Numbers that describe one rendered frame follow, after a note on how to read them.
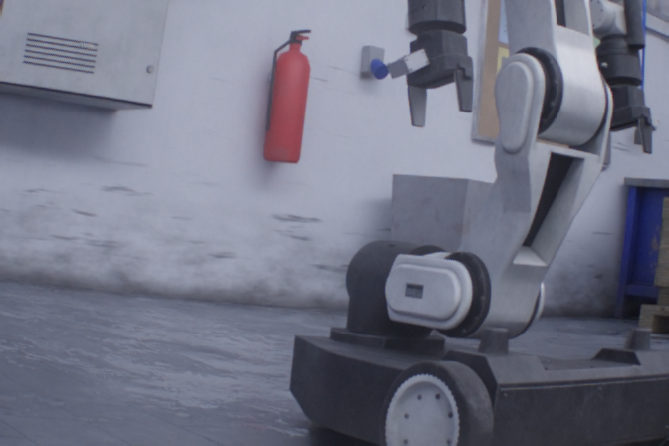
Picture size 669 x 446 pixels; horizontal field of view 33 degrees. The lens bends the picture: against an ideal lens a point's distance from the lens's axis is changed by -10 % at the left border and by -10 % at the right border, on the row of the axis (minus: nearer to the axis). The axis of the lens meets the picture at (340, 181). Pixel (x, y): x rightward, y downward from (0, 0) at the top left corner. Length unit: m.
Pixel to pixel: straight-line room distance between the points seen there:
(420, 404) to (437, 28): 0.55
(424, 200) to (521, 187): 3.67
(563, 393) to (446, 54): 0.53
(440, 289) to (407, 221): 3.65
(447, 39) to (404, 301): 0.47
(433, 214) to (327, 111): 0.67
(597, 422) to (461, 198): 3.64
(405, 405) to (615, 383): 0.35
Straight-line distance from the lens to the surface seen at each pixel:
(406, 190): 5.58
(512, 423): 1.65
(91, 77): 4.54
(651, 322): 5.84
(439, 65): 1.75
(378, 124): 5.77
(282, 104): 5.24
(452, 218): 5.39
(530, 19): 1.91
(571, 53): 1.88
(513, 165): 1.84
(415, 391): 1.67
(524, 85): 1.83
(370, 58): 5.67
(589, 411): 1.78
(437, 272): 1.93
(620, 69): 2.07
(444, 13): 1.78
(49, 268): 4.83
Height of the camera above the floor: 0.36
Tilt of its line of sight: 2 degrees up
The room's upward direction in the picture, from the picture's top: 6 degrees clockwise
